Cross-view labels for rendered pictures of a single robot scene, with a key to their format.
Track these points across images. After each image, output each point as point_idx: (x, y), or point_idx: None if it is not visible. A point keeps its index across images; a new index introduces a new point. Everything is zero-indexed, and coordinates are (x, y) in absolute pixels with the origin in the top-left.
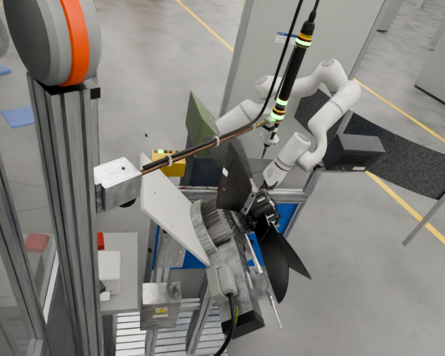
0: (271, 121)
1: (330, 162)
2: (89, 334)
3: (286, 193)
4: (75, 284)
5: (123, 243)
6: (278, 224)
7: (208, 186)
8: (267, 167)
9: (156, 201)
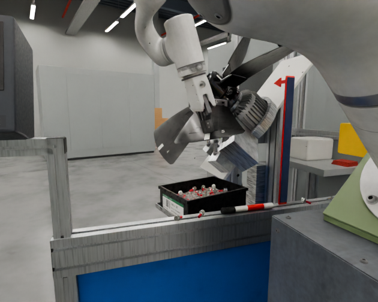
0: None
1: (33, 108)
2: None
3: (129, 222)
4: None
5: (323, 166)
6: (158, 202)
7: (308, 205)
8: (212, 92)
9: (283, 68)
